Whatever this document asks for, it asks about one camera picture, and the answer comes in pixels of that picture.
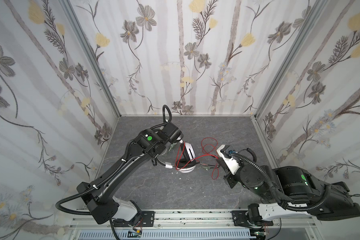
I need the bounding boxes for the mint green headphones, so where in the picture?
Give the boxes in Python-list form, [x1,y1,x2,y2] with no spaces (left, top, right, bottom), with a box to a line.
[168,140,183,152]

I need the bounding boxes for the white black headphones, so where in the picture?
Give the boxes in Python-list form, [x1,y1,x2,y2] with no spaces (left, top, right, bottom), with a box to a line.
[155,140,199,174]

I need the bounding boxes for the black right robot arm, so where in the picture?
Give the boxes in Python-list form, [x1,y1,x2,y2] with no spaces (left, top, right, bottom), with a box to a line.
[217,145,360,225]

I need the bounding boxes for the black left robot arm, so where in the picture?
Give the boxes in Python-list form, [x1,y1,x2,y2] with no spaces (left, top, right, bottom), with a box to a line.
[56,105,183,225]

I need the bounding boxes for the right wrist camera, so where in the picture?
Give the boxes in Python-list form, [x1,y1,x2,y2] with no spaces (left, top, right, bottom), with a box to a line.
[217,145,241,175]

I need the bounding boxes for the white slotted cable duct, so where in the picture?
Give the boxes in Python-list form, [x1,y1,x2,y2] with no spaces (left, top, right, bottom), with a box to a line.
[77,229,257,240]

